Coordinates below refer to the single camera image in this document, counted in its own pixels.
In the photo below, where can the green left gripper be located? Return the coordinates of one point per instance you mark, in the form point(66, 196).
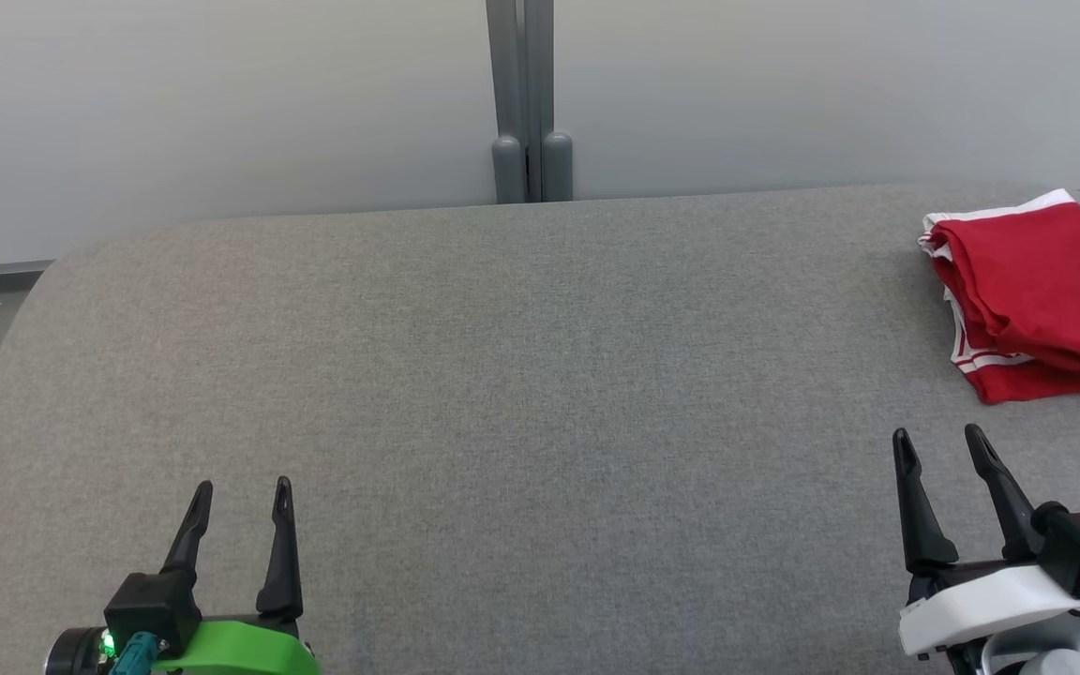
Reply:
point(240, 652)

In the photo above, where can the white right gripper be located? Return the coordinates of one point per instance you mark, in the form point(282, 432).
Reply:
point(990, 605)

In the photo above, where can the red jersey with striped trim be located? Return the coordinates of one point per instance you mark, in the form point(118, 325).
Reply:
point(1046, 384)

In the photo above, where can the red shorts with white panels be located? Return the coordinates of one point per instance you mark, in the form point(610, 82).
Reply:
point(1046, 281)

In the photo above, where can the black left gripper motor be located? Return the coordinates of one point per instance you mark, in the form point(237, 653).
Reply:
point(71, 654)

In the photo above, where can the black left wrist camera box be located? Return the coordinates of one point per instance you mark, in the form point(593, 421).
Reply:
point(154, 609)

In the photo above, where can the teal left camera connector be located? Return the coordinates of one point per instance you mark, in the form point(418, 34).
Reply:
point(132, 654)

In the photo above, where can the grey double partition post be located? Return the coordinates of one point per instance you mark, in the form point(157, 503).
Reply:
point(531, 94)

